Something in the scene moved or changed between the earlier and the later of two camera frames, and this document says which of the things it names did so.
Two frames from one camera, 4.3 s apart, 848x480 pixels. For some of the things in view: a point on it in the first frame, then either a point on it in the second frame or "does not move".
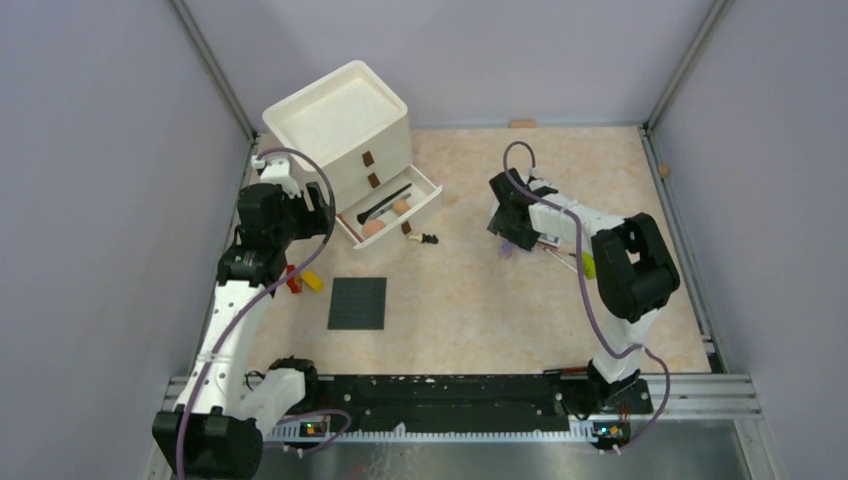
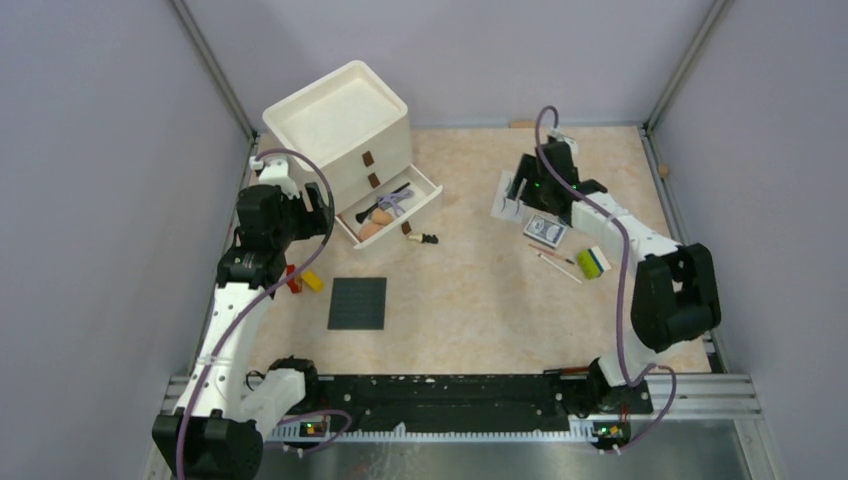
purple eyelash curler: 506,248 to 387,201
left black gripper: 316,221 does not move
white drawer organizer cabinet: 349,127 does not move
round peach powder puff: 372,226 does not move
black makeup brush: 364,216 does not move
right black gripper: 499,226 to 526,171
